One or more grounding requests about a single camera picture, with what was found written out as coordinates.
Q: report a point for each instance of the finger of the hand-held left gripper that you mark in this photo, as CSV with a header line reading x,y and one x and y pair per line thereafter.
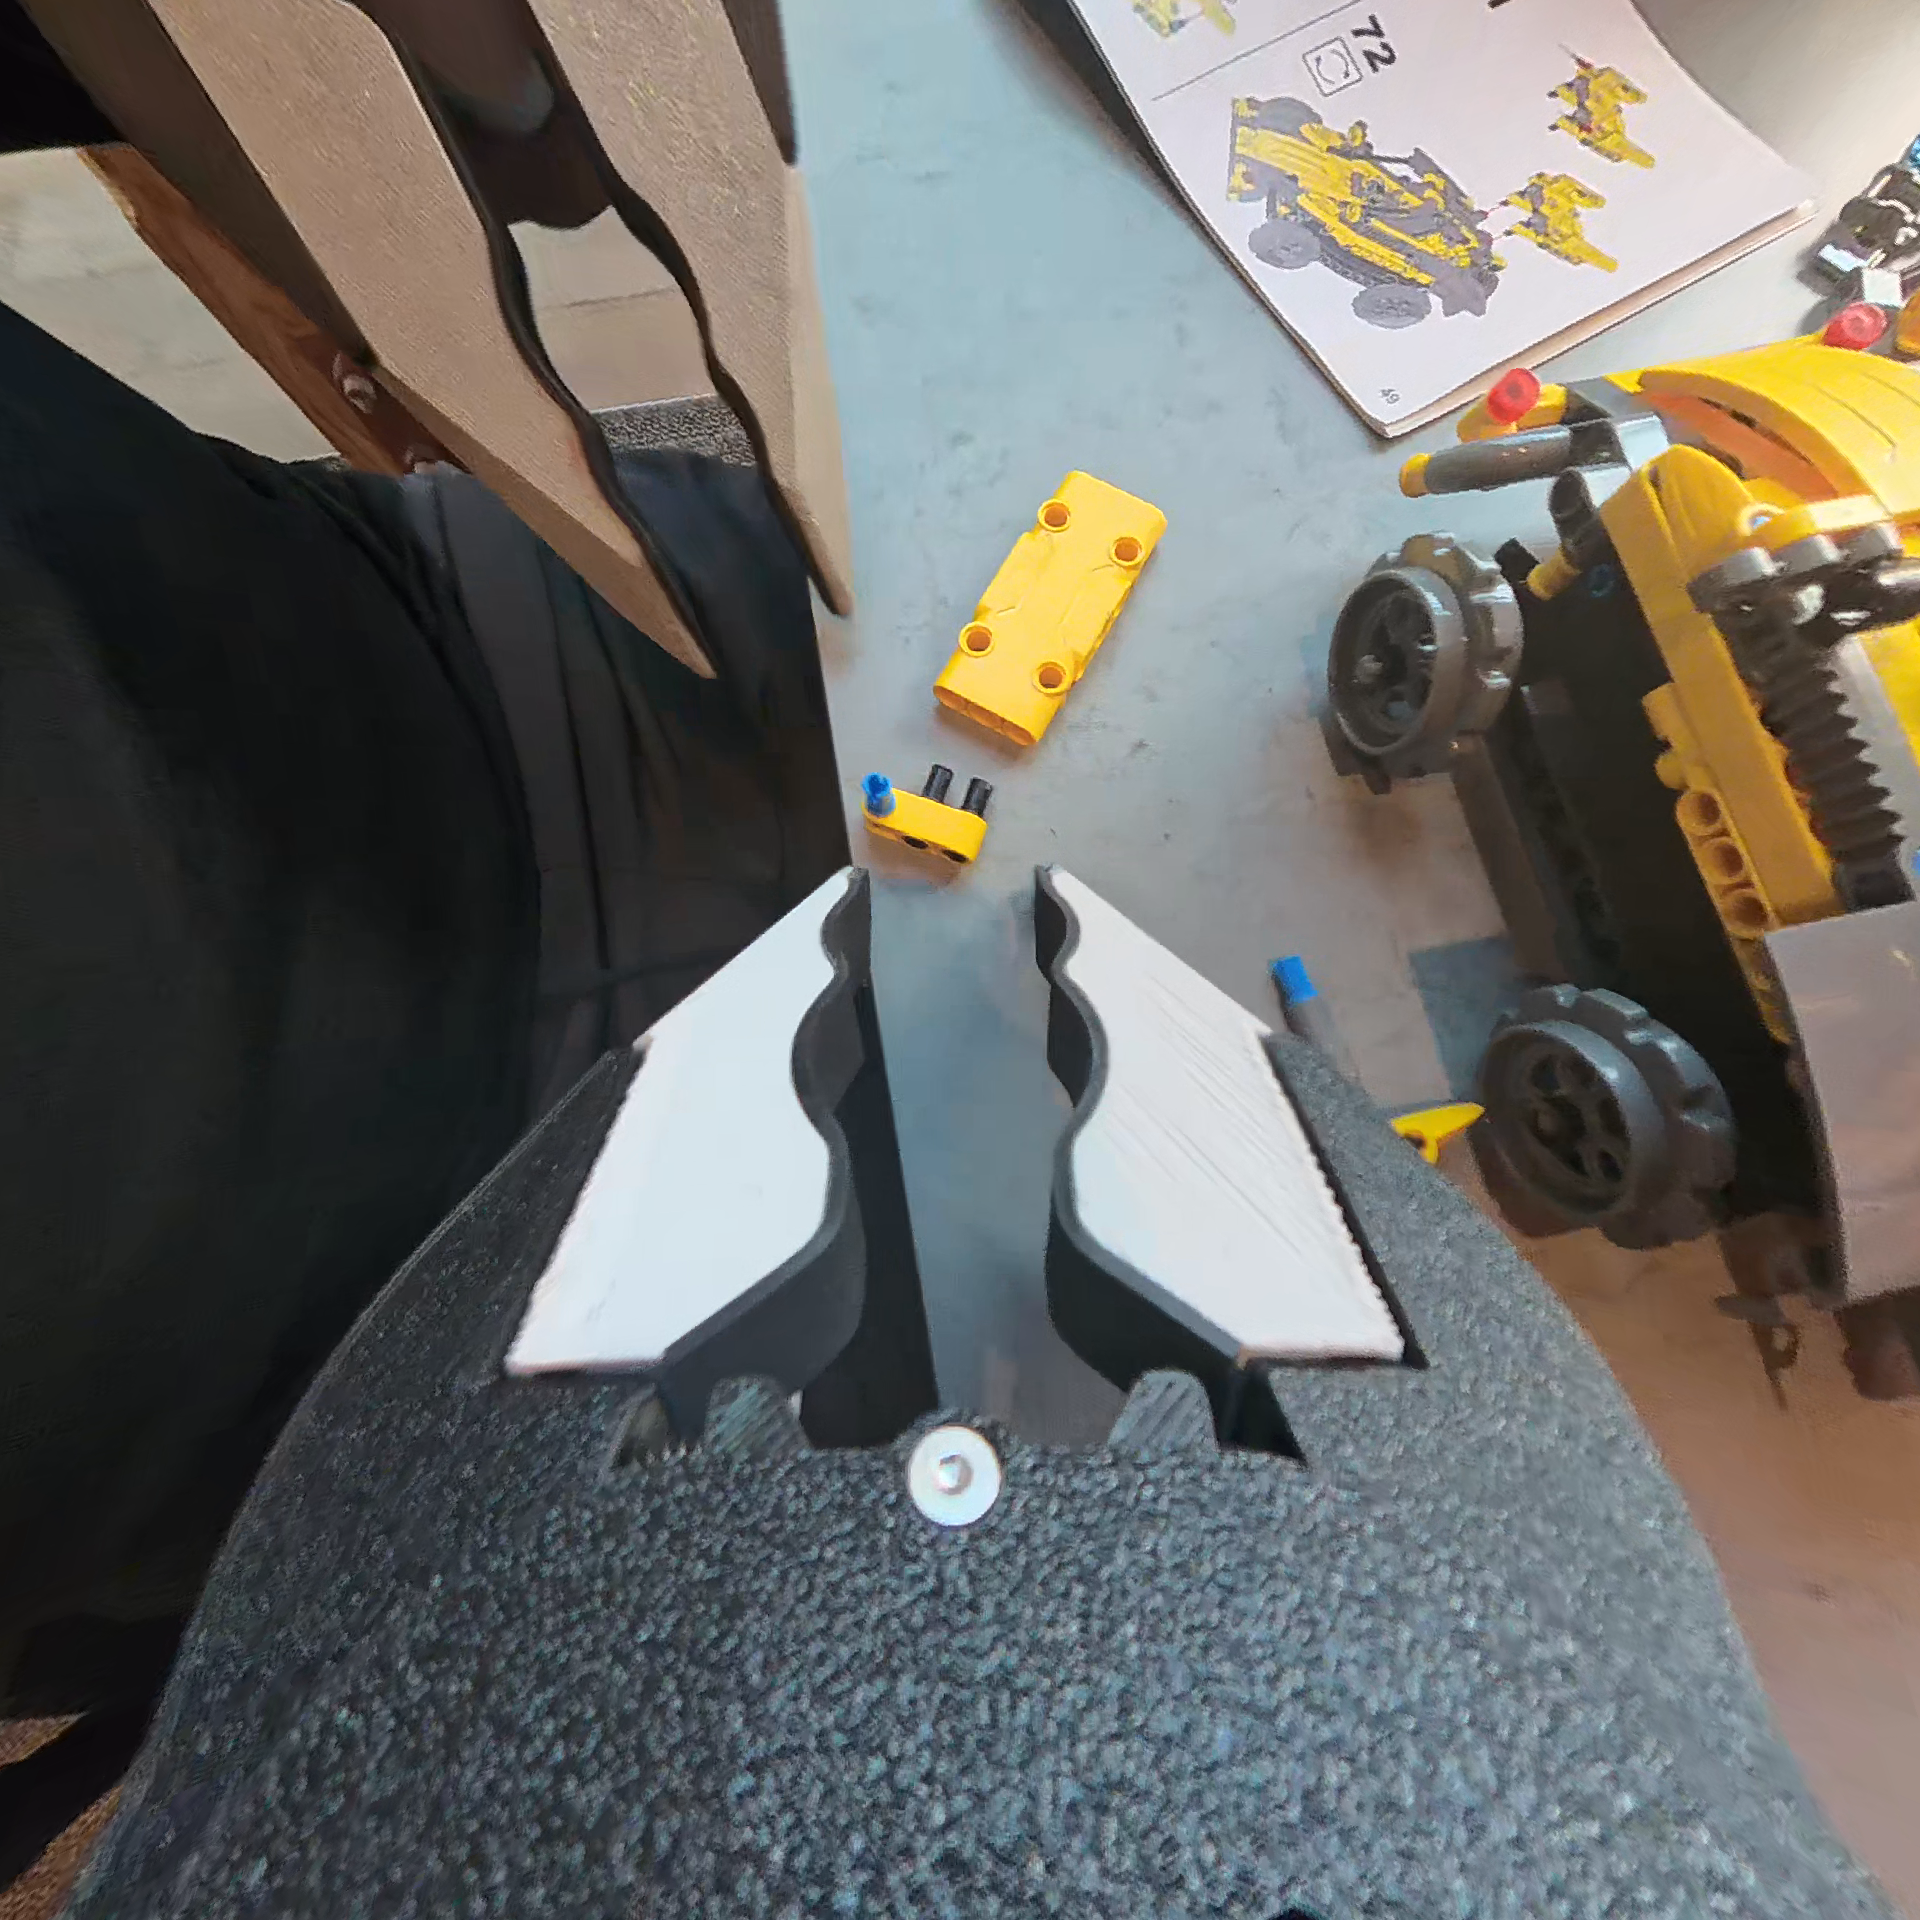
x,y
722,182
376,224

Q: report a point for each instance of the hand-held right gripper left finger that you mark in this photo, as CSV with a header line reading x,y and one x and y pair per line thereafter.
x,y
691,1200

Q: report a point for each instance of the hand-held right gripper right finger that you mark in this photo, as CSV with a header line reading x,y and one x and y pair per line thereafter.
x,y
1230,1185

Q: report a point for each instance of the short yellow beam with pins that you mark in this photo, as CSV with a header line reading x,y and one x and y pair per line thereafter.
x,y
938,828

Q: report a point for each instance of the yellow rectangular building panel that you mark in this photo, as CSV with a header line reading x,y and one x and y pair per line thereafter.
x,y
1051,599

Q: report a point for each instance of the wooden desk leg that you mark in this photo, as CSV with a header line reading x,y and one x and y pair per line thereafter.
x,y
226,300

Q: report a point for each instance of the grey shaft with yellow lever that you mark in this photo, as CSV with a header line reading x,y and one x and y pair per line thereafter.
x,y
1320,1036

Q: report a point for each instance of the yellow grey toy vehicle model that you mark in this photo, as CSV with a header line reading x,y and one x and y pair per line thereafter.
x,y
1695,750

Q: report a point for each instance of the instruction booklet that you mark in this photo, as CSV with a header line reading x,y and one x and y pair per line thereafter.
x,y
1442,182

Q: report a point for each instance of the pile of small building pieces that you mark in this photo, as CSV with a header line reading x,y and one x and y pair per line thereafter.
x,y
1876,224

